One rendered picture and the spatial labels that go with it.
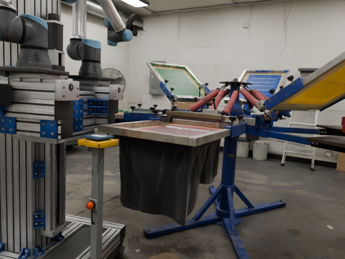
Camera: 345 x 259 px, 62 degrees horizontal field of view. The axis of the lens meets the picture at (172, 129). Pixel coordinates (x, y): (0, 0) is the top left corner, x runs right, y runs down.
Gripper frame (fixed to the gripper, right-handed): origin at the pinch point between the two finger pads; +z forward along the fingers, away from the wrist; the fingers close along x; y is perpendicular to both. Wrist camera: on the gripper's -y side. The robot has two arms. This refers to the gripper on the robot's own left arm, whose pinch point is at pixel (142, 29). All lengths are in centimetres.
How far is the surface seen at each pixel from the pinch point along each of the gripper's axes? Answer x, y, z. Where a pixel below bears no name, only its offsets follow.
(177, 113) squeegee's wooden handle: 59, 55, -13
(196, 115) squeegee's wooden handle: 72, 53, -10
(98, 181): 77, 83, -86
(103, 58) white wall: -370, 29, 240
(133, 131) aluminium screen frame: 75, 60, -67
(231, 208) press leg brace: 80, 137, 60
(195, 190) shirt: 101, 87, -40
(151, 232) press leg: 43, 158, 1
